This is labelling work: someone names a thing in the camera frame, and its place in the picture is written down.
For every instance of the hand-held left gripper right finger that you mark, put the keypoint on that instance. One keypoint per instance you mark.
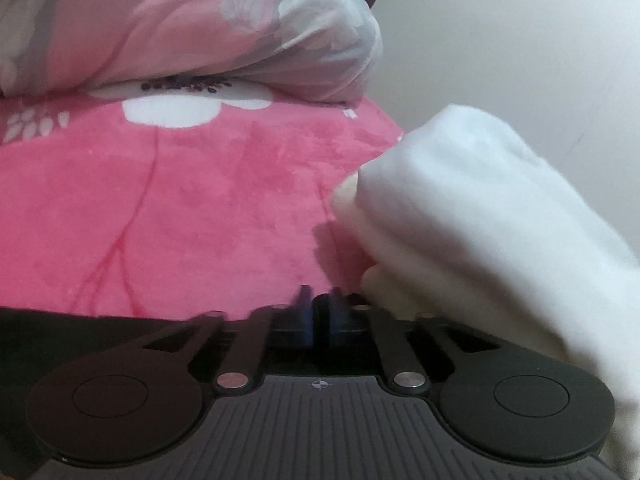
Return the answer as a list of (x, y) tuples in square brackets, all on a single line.
[(340, 325)]

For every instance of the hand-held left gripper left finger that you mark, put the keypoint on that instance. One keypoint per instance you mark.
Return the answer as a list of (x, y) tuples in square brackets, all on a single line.
[(304, 325)]

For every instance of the black garment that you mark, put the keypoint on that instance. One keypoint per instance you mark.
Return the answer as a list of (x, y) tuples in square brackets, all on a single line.
[(75, 335)]

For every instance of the folded white and pink clothes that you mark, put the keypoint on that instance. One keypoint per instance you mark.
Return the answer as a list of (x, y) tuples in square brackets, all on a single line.
[(490, 220)]

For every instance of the pink floral fleece blanket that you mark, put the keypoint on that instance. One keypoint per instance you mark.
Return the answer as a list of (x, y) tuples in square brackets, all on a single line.
[(210, 200)]

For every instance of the pink floral quilt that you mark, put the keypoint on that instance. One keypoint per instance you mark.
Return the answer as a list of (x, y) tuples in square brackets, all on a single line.
[(175, 20)]

